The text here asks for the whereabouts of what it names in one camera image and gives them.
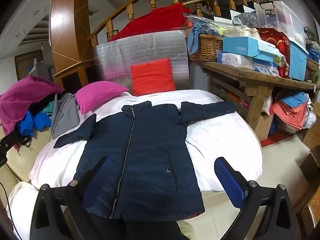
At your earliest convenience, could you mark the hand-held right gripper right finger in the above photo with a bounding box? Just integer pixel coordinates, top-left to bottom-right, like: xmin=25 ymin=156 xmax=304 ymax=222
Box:
xmin=214 ymin=157 xmax=303 ymax=240

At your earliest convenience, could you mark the teal garment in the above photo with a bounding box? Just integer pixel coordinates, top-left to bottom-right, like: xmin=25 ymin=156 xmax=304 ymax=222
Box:
xmin=41 ymin=102 xmax=54 ymax=117

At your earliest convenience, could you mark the brown wooden pillar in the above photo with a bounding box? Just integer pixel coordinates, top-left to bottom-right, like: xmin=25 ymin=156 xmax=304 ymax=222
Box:
xmin=50 ymin=0 xmax=94 ymax=87

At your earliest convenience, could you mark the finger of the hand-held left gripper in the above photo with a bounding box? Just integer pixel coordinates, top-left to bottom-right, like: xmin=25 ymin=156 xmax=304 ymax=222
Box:
xmin=0 ymin=131 xmax=31 ymax=167

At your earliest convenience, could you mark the pink pillow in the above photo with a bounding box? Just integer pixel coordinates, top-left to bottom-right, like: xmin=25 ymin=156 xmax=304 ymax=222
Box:
xmin=75 ymin=81 xmax=130 ymax=115

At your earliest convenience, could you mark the navy zip jacket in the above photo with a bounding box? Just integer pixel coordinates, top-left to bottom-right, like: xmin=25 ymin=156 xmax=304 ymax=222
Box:
xmin=54 ymin=101 xmax=237 ymax=222

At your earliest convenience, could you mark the wooden stair railing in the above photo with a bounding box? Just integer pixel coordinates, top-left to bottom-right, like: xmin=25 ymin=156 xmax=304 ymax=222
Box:
xmin=87 ymin=0 xmax=280 ymax=47

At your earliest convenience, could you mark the silver foil insulation panel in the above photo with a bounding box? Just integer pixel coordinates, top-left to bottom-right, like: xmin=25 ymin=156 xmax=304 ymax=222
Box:
xmin=92 ymin=29 xmax=190 ymax=92

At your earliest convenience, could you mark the blue plastic bin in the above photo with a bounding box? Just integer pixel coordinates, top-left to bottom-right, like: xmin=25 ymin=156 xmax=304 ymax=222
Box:
xmin=287 ymin=37 xmax=309 ymax=82

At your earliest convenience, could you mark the cream wrapped bundle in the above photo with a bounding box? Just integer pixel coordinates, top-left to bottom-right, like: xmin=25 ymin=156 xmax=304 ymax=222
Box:
xmin=226 ymin=26 xmax=261 ymax=40

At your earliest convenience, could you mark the cardboard box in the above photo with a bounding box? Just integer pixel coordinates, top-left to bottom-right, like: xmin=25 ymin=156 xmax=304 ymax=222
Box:
xmin=255 ymin=114 xmax=274 ymax=141

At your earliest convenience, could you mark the rough wooden table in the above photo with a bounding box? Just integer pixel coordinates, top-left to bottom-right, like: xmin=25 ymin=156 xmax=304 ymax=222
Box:
xmin=192 ymin=60 xmax=320 ymax=140

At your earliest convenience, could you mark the cream leather sofa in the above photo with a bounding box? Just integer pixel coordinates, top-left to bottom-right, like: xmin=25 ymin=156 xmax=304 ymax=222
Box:
xmin=0 ymin=127 xmax=54 ymax=183

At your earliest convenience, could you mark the red pillow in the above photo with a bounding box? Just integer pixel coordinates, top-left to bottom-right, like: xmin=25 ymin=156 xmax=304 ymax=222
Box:
xmin=130 ymin=58 xmax=176 ymax=97

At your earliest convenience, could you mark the wicker basket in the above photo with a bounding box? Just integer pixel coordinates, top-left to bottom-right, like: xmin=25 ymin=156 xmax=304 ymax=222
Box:
xmin=189 ymin=34 xmax=224 ymax=62

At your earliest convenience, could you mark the blue garment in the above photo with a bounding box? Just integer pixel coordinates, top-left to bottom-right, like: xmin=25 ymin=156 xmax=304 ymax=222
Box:
xmin=17 ymin=110 xmax=52 ymax=137

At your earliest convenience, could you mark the magenta garment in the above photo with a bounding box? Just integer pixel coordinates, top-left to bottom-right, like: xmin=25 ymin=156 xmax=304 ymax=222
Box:
xmin=0 ymin=76 xmax=65 ymax=153

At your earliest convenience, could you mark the blue cloth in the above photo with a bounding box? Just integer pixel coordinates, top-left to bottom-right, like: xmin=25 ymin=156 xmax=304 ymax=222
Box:
xmin=187 ymin=21 xmax=208 ymax=53

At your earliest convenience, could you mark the light blue shoe box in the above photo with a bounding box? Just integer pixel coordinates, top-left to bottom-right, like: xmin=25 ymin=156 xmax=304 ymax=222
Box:
xmin=222 ymin=36 xmax=283 ymax=58

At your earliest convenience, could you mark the grey refrigerator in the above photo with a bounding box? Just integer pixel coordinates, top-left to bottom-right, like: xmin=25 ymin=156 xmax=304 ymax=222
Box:
xmin=30 ymin=42 xmax=54 ymax=81

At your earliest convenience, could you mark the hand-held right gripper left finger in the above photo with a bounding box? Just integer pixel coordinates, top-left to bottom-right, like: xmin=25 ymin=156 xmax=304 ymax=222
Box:
xmin=30 ymin=156 xmax=111 ymax=240

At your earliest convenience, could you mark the white fluffy blanket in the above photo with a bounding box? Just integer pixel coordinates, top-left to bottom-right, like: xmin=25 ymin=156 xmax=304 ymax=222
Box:
xmin=7 ymin=89 xmax=263 ymax=240

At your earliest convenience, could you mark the red cloth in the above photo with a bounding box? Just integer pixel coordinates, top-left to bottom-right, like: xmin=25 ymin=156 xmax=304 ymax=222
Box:
xmin=107 ymin=3 xmax=193 ymax=42

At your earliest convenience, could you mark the dotted plastic bag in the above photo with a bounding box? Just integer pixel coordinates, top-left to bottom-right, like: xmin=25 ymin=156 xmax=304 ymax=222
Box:
xmin=233 ymin=12 xmax=258 ymax=28

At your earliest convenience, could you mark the clear plastic storage box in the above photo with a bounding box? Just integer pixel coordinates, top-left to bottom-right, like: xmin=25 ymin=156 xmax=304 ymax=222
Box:
xmin=254 ymin=1 xmax=307 ymax=40

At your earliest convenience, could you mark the stack of coral cloths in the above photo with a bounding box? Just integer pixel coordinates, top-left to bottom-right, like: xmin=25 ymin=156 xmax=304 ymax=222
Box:
xmin=272 ymin=100 xmax=309 ymax=130

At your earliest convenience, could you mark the dark wooden door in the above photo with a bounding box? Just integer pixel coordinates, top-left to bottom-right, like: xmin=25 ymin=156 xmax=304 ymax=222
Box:
xmin=15 ymin=51 xmax=43 ymax=75

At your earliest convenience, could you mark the printed tissue pack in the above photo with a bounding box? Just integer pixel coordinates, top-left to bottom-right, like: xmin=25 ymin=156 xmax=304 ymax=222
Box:
xmin=217 ymin=51 xmax=254 ymax=70
xmin=253 ymin=57 xmax=280 ymax=77

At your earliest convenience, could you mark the grey garment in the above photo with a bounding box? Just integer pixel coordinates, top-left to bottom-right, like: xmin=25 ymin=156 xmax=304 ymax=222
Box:
xmin=51 ymin=93 xmax=80 ymax=139

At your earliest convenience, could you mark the red gift bag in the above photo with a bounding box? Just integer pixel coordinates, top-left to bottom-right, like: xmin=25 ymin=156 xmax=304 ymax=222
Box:
xmin=257 ymin=27 xmax=290 ymax=78

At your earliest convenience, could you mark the black cable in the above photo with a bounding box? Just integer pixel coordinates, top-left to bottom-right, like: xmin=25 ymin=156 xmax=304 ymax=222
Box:
xmin=0 ymin=182 xmax=18 ymax=240

